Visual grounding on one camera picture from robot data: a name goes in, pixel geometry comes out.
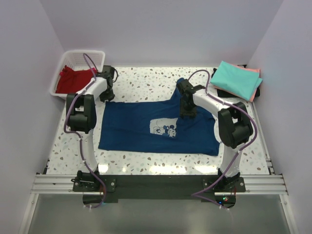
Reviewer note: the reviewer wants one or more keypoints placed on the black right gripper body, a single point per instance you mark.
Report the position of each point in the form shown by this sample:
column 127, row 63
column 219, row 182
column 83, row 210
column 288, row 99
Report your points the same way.
column 187, row 109

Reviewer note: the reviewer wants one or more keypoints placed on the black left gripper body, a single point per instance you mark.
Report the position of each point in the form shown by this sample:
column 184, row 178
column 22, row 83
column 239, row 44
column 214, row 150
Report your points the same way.
column 107, row 94

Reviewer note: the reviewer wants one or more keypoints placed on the navy blue t-shirt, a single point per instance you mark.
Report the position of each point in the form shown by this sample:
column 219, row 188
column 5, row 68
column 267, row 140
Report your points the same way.
column 156, row 127

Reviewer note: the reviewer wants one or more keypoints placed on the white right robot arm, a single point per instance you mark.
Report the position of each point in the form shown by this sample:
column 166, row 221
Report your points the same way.
column 234, row 125

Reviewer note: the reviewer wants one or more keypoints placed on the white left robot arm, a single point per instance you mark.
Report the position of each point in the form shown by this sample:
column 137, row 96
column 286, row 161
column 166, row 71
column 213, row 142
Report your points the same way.
column 81, row 117

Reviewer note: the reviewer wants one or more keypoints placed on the white plastic laundry basket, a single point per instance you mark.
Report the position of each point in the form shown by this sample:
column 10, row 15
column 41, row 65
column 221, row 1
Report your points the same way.
column 77, row 60

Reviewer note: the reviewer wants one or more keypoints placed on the folded black t-shirt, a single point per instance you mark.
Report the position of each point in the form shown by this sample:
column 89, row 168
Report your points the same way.
column 226, row 94

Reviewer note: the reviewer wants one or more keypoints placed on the red t-shirt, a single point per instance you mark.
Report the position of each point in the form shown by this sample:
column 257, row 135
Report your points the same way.
column 73, row 81

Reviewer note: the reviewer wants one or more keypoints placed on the folded teal t-shirt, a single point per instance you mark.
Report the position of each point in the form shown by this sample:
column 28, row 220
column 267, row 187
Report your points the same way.
column 227, row 77

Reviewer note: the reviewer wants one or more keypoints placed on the folded salmon pink t-shirt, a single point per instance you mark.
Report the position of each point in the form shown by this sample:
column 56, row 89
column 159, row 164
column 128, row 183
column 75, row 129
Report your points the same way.
column 249, row 83

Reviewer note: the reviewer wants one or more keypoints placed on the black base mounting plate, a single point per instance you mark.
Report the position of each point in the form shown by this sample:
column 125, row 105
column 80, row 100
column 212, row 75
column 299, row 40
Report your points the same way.
column 112, row 188

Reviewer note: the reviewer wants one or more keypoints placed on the aluminium extrusion rail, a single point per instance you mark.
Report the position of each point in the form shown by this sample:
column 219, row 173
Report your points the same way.
column 254, row 184

